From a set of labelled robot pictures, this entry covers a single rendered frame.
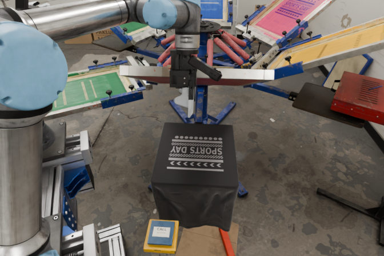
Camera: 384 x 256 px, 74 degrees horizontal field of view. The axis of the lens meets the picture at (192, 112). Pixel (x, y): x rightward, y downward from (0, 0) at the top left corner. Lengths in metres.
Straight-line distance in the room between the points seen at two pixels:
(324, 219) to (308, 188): 0.31
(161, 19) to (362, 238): 2.33
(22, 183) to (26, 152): 0.06
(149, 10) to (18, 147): 0.42
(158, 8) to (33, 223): 0.53
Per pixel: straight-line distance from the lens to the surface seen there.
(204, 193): 1.38
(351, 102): 1.86
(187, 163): 1.40
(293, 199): 2.58
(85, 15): 0.66
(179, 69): 0.80
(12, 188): 0.53
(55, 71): 0.44
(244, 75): 0.97
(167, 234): 1.15
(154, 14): 0.67
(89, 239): 0.92
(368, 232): 2.66
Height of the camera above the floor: 1.99
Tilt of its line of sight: 36 degrees down
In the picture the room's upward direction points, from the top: straight up
